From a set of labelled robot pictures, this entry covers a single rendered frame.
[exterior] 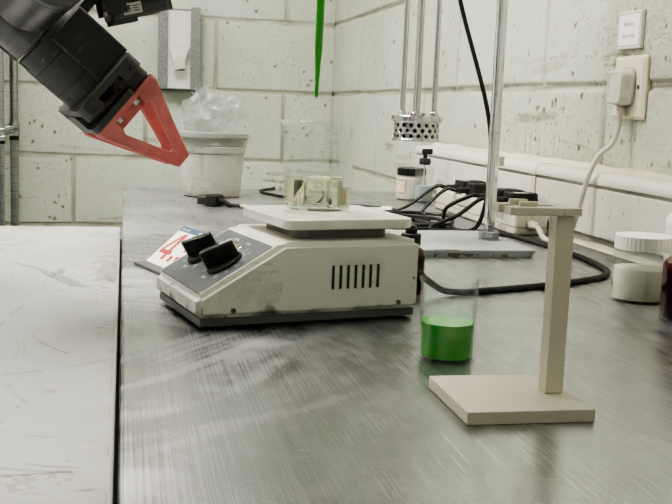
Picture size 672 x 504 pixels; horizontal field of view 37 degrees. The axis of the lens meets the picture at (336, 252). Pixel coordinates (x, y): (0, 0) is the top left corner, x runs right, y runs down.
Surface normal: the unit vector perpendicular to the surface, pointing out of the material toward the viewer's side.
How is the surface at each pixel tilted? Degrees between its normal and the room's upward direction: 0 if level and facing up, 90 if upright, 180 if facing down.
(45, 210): 90
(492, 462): 0
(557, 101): 90
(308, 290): 90
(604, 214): 90
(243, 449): 0
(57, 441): 0
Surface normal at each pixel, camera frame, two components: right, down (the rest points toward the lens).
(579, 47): -0.98, 0.00
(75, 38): 0.40, 0.14
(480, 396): 0.04, -0.99
